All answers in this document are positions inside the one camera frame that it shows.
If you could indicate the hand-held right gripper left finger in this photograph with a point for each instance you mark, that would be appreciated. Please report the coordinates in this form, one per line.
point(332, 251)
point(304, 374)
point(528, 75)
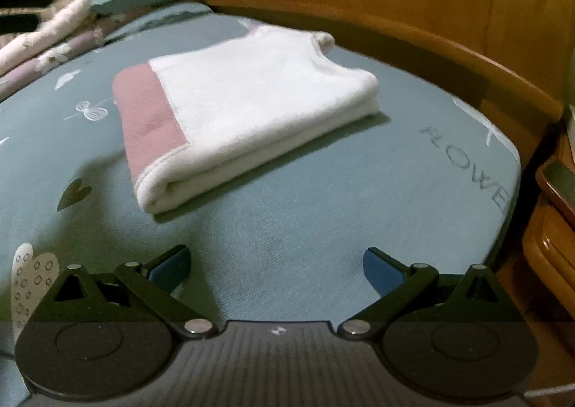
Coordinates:
point(173, 271)

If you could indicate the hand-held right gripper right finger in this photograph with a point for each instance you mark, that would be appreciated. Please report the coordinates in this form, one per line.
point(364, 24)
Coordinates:
point(382, 273)

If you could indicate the pink and white knit sweater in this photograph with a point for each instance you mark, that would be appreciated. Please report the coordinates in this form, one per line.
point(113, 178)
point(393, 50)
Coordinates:
point(260, 110)

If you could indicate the blue printed bed sheet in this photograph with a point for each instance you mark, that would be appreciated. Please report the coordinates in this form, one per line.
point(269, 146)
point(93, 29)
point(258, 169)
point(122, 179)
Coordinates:
point(314, 218)

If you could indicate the wooden nightstand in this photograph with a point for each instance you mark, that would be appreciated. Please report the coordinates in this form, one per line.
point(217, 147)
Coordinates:
point(552, 227)

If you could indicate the purple floral quilt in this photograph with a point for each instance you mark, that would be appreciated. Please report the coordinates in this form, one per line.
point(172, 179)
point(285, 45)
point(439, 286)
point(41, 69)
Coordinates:
point(54, 56)

